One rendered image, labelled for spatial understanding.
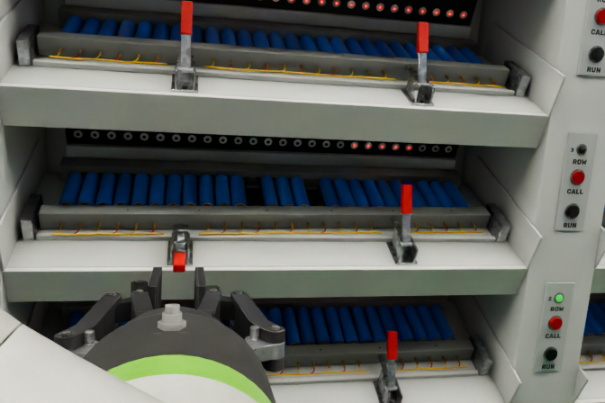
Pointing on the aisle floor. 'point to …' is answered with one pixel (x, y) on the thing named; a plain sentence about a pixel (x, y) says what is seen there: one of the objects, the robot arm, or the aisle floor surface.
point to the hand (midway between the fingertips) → (177, 293)
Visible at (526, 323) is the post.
